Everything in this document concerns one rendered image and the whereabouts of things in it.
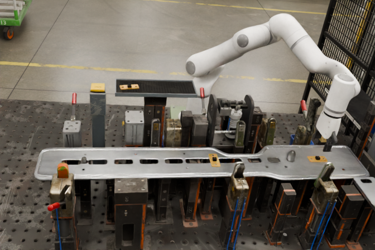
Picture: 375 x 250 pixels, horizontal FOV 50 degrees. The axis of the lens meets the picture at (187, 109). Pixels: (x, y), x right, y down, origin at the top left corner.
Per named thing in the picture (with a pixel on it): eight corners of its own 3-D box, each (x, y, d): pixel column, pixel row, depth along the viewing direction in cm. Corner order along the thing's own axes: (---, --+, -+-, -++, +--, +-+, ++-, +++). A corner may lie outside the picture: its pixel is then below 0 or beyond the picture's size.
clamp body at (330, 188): (301, 256, 168) (324, 195, 150) (291, 234, 178) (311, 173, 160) (321, 255, 170) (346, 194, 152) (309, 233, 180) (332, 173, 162)
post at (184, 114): (174, 183, 198) (182, 115, 177) (173, 177, 202) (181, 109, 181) (184, 183, 199) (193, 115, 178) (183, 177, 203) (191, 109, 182)
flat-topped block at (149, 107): (140, 170, 204) (145, 93, 181) (140, 160, 211) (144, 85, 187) (160, 170, 206) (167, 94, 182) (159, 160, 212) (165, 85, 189)
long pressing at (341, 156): (30, 185, 147) (30, 182, 146) (41, 148, 166) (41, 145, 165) (373, 178, 171) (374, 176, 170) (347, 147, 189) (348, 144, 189)
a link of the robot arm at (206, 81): (184, 90, 222) (190, 51, 209) (207, 82, 233) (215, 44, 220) (198, 100, 215) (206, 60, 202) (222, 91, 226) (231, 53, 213)
